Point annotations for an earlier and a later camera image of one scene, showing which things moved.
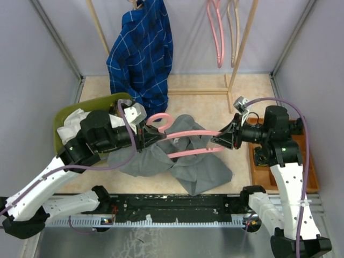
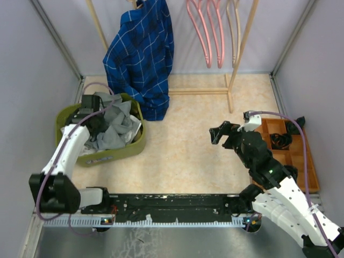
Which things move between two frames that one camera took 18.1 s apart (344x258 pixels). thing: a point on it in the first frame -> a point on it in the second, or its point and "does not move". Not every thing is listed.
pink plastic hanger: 220,57 does not move
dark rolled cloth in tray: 296,127 does not move
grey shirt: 195,171 -> 120,121
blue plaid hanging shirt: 140,60 does not move
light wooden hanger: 234,59 does not move
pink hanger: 190,134 -> 208,63
